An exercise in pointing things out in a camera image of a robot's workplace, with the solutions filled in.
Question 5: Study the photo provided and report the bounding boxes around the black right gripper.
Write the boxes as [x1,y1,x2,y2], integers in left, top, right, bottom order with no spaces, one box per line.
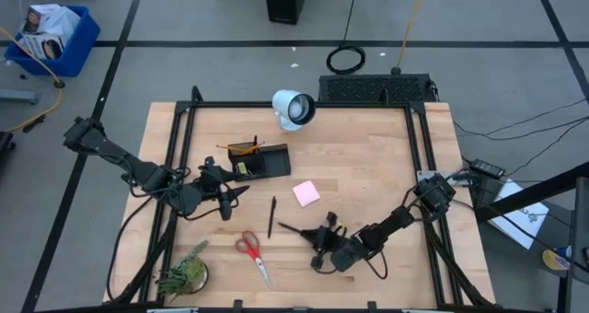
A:
[301,211,369,273]

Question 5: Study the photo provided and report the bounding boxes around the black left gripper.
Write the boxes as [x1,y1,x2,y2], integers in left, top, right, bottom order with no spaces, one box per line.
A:
[197,156,251,222]

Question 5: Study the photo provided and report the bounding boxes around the pink sticky note pad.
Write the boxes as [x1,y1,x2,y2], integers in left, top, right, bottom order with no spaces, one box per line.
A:
[292,180,322,209]

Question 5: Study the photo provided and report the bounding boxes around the red handled scissors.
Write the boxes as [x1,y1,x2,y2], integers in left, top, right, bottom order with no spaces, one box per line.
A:
[234,229,273,290]

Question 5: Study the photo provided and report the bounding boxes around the black mesh desk organizer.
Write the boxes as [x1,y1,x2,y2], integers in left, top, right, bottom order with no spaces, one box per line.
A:
[227,141,293,183]

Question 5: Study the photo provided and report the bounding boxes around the potted succulent plant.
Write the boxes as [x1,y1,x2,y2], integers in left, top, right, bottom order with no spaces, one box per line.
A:
[156,238,211,303]

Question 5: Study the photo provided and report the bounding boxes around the black grille computer case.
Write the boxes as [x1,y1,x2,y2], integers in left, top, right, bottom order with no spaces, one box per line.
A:
[318,73,438,104]

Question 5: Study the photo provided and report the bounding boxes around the black power adapter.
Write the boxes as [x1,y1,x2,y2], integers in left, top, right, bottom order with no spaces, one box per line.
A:
[468,157,506,180]

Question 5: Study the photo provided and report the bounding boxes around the black computer tower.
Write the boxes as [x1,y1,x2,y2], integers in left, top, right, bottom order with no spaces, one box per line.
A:
[263,0,312,26]

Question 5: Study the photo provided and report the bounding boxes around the blue plastic bin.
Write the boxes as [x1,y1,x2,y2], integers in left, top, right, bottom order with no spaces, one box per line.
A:
[4,4,101,78]

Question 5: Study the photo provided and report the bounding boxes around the white printed paper sheet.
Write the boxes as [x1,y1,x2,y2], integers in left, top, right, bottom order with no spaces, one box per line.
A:
[487,178,551,250]

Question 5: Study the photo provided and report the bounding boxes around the grey table foot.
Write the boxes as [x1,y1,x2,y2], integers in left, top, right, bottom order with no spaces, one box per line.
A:
[0,88,39,106]

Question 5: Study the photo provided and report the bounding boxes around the white printed package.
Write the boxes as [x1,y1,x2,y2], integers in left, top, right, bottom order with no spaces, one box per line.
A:
[21,3,82,41]
[17,32,65,61]

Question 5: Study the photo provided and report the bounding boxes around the round yellow blue object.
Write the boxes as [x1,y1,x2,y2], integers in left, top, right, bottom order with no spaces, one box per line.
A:
[541,246,572,272]

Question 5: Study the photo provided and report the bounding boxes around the black aluminium cell frame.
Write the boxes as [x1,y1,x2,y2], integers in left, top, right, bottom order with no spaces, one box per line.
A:
[103,85,498,313]

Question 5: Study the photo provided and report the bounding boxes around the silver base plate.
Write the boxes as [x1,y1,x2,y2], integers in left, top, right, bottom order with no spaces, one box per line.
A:
[416,168,461,185]

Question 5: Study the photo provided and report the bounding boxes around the coiled black cable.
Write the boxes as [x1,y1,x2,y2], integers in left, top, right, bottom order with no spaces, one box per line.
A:
[325,0,369,76]

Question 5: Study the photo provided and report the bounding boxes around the yellow hanging cable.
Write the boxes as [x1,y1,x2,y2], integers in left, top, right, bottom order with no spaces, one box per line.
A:
[0,26,65,134]
[395,0,430,71]

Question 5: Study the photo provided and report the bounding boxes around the black upright post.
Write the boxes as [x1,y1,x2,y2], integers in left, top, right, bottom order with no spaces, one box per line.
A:
[563,177,589,313]

